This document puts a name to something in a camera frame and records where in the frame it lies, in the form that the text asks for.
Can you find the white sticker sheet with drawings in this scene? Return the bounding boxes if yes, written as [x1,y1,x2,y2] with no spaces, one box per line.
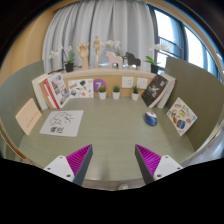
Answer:
[67,78,95,99]

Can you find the white mouse pad black drawing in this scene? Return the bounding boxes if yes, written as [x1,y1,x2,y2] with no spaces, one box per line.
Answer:
[39,109,85,138]

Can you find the pink horse figurine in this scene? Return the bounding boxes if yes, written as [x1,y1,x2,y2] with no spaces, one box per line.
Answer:
[105,50,124,70]

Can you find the small plant in white pot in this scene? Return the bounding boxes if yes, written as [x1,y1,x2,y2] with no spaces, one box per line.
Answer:
[97,85,108,101]
[131,85,140,102]
[111,85,121,100]

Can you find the white books stack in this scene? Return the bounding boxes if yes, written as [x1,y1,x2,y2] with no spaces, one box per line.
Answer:
[155,72,177,110]

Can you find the round purple number sign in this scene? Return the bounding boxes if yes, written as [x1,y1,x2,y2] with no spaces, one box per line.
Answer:
[93,78,108,94]

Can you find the beige booklet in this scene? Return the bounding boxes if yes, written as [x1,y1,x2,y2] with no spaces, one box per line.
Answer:
[14,97,43,136]

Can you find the black cover book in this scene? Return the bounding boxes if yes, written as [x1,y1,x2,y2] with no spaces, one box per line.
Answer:
[141,73,169,108]

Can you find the blue and white computer mouse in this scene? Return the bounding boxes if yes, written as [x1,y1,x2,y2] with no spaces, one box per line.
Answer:
[144,111,158,127]

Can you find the wooden mannequin figure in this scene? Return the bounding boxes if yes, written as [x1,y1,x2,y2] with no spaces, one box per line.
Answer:
[92,35,105,69]

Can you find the white wall socket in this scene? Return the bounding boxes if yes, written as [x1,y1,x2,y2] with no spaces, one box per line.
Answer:
[136,77,149,90]
[121,76,135,89]

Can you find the black horse figurine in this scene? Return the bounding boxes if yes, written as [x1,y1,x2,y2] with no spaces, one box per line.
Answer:
[124,51,142,69]

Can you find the tan book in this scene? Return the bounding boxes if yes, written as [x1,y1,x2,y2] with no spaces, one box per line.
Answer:
[39,79,56,110]

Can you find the dark-framed window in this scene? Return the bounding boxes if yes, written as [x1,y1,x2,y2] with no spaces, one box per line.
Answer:
[148,6,224,83]

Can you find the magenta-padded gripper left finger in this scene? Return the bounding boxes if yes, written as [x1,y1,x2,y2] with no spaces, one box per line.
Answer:
[43,144,94,187]

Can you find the red-spined picture-cover book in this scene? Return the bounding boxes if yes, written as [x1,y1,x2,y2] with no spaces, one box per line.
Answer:
[44,72,71,110]

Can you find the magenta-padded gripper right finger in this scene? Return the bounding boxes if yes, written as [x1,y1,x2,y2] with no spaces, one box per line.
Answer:
[134,143,184,185]

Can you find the white orchid in black pot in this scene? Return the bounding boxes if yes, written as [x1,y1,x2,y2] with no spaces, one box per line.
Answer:
[49,45,76,73]
[105,39,123,58]
[144,43,171,74]

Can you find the white food sticker sheet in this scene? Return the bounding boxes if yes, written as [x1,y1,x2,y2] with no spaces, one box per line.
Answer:
[166,96,198,137]

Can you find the grey curtain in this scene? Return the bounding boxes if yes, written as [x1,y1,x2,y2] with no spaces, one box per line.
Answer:
[41,0,156,74]

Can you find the thick white book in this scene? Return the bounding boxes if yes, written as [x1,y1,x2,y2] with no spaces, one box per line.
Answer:
[31,73,51,111]

